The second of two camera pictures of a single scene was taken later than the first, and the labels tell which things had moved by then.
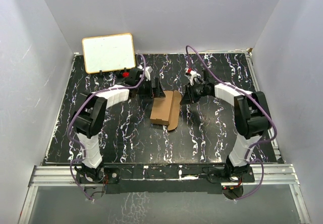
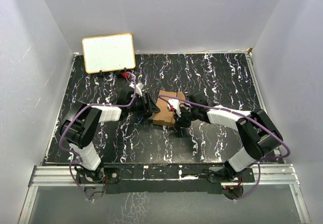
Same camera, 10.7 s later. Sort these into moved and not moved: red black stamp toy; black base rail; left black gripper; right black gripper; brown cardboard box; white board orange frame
Moved: left black gripper; right black gripper
Not moved: black base rail; white board orange frame; brown cardboard box; red black stamp toy
